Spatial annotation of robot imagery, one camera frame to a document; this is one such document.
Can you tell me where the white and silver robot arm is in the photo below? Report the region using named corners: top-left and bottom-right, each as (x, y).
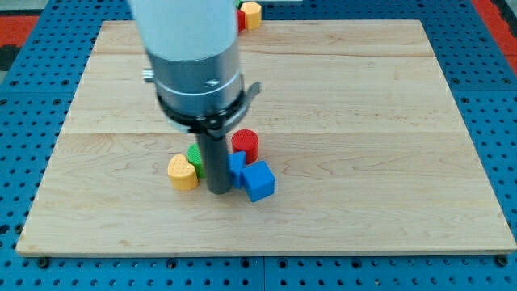
top-left (128, 0), bottom-right (261, 139)

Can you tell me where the red star block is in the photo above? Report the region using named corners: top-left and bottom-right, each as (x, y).
top-left (236, 9), bottom-right (246, 32)

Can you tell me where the red cylinder block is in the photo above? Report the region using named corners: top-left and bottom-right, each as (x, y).
top-left (231, 129), bottom-right (259, 165)

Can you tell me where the blue triangular block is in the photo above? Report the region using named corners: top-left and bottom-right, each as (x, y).
top-left (228, 151), bottom-right (246, 188)

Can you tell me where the blue cube block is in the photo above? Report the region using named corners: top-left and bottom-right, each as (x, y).
top-left (242, 161), bottom-right (275, 202)

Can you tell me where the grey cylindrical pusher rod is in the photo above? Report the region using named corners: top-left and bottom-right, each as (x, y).
top-left (196, 133), bottom-right (232, 195)

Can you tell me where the green round block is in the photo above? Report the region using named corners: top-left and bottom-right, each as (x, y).
top-left (187, 143), bottom-right (205, 179)

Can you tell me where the yellow heart block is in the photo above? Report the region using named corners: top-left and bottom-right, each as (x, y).
top-left (167, 154), bottom-right (199, 191)

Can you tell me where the wooden board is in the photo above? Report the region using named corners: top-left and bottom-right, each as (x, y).
top-left (16, 20), bottom-right (516, 258)

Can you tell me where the yellow hexagon block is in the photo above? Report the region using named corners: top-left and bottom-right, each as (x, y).
top-left (240, 2), bottom-right (262, 30)

